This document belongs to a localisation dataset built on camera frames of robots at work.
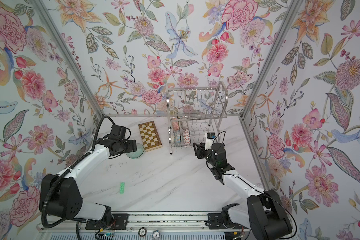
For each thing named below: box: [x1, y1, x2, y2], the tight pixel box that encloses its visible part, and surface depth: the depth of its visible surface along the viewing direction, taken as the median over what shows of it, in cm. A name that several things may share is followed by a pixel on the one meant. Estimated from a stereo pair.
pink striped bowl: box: [181, 120, 188, 130], surface depth 102 cm
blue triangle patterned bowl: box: [182, 128, 191, 146], surface depth 94 cm
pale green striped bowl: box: [126, 143, 145, 159], surface depth 95 cm
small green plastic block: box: [119, 182, 125, 194], surface depth 85 cm
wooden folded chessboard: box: [138, 120, 163, 152], surface depth 106 cm
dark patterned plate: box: [173, 129, 182, 147], surface depth 94 cm
